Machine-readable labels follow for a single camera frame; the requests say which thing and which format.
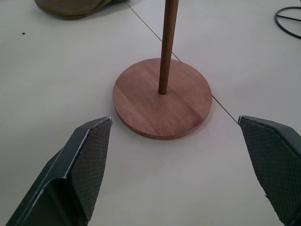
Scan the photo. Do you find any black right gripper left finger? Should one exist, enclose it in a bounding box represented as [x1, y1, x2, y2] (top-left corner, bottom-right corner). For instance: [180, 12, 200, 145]
[5, 116, 113, 226]

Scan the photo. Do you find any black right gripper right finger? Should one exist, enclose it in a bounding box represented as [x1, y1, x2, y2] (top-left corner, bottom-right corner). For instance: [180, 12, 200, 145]
[238, 115, 301, 226]

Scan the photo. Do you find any wooden round-base pole stand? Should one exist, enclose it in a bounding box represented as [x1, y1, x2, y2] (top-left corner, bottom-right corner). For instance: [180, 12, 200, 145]
[112, 0, 213, 140]

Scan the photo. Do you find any olive green cap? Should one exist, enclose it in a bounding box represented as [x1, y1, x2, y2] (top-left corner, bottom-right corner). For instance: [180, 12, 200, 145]
[34, 0, 130, 20]

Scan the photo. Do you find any black wire stand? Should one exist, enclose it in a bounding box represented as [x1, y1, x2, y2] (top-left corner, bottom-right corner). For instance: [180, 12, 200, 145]
[274, 6, 301, 40]

